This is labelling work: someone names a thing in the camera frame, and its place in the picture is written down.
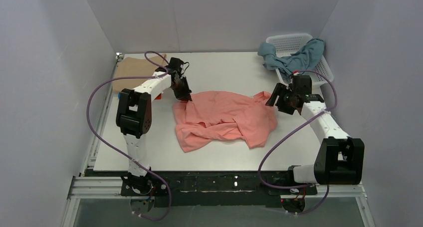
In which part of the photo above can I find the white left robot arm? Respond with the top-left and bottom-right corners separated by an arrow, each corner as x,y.
116,57 -> 192,185

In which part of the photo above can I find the beige folded t-shirt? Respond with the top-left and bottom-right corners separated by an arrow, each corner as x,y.
112,57 -> 158,93

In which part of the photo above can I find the pink t-shirt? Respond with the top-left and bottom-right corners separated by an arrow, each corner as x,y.
173,91 -> 278,153

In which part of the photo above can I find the white plastic laundry basket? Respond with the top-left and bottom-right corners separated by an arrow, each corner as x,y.
265,33 -> 334,82

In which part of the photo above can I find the aluminium frame rail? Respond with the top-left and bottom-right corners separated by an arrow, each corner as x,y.
63,52 -> 374,227

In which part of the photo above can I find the grey-blue t-shirt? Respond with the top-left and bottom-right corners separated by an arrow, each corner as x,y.
257,37 -> 325,83

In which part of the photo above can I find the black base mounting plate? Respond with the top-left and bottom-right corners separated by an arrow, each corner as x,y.
121,171 -> 317,208

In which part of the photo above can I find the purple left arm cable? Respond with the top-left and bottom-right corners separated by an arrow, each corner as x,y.
86,51 -> 173,222

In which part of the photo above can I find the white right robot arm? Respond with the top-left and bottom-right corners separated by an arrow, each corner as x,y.
266,75 -> 365,188

